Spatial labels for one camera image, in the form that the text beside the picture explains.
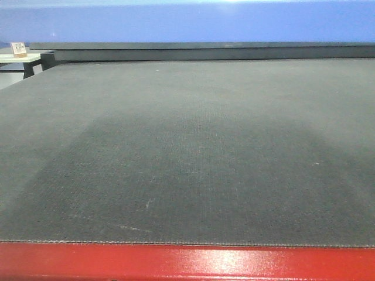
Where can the blue plastic tray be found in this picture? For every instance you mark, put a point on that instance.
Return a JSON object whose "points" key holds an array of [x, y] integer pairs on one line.
{"points": [[187, 21]]}

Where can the dark woven table mat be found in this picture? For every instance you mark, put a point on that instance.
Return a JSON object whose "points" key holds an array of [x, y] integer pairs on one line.
{"points": [[255, 153]]}

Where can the small white side table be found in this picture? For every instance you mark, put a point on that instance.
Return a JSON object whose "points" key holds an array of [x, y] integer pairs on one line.
{"points": [[25, 65]]}

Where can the amber bottle with label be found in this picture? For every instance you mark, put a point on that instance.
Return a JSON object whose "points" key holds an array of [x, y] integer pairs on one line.
{"points": [[19, 49]]}

